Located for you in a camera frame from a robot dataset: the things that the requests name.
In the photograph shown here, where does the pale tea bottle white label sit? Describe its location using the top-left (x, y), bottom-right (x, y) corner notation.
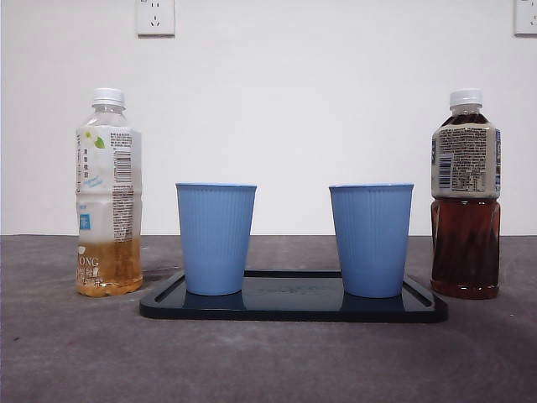
top-left (75, 87), bottom-right (145, 298)

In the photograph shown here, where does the dark tea bottle beige label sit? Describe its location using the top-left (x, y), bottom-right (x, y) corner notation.
top-left (430, 88), bottom-right (502, 300)

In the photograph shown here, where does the blue ribbed cup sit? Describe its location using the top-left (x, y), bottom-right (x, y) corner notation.
top-left (328, 182), bottom-right (416, 300)
top-left (175, 182), bottom-right (258, 296)

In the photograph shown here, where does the dark blue rectangular tray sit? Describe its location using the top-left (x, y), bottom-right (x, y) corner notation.
top-left (138, 270), bottom-right (449, 324)

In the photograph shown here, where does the white wall socket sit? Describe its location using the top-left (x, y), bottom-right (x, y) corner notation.
top-left (514, 0), bottom-right (537, 37)
top-left (136, 0), bottom-right (176, 38)

